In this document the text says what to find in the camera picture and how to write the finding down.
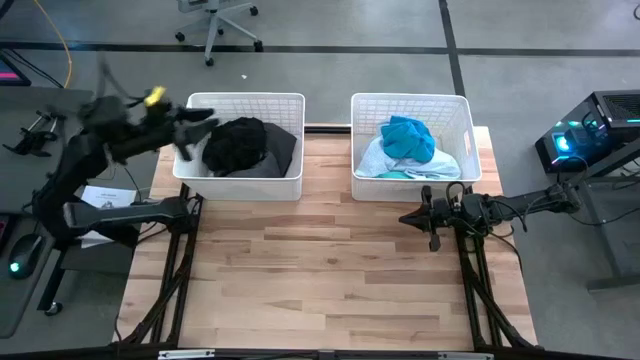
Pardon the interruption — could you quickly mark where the dark grey garment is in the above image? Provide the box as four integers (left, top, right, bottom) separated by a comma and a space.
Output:
212, 122, 299, 179

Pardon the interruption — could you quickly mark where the bright blue garment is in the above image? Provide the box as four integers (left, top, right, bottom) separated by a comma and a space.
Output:
379, 115, 437, 164

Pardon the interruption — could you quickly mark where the orange cable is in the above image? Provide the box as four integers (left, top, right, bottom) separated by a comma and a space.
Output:
32, 0, 74, 90

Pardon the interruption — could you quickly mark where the yellow tape tag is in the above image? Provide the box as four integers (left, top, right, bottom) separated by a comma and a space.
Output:
143, 85, 168, 107

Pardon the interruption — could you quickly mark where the black desk leg with caster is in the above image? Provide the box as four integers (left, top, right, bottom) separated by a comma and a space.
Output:
37, 239, 134, 317

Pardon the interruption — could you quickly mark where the black monitor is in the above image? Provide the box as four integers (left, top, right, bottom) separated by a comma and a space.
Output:
0, 54, 32, 87

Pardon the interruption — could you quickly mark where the black computer tower with lights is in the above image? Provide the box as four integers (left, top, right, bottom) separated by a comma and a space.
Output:
534, 89, 640, 174

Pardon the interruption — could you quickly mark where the grey desk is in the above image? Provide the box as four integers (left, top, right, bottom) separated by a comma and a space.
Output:
0, 87, 100, 339

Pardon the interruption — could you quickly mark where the black computer mouse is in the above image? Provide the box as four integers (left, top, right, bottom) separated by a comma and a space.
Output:
7, 233, 45, 280

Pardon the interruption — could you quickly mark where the light blue patterned garment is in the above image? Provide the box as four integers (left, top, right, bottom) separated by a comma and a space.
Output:
354, 134, 462, 181

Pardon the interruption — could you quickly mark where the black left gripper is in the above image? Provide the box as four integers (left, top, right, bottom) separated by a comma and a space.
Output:
149, 107, 220, 162

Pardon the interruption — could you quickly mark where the grey office chair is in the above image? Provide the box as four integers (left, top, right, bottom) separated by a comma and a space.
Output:
174, 0, 265, 68

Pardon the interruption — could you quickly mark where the black clamp tool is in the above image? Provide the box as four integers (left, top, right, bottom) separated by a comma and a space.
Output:
2, 110, 68, 158

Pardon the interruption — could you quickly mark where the black garment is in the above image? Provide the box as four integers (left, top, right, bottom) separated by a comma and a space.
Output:
201, 116, 270, 177

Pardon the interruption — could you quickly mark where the white plastic laundry basket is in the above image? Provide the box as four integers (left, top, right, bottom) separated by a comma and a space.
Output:
349, 92, 483, 203
172, 91, 306, 202

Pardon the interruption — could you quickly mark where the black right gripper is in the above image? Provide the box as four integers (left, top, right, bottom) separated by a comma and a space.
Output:
398, 185, 469, 253

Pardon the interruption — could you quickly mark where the white paper sheet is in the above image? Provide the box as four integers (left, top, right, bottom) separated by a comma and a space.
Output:
81, 185, 137, 249

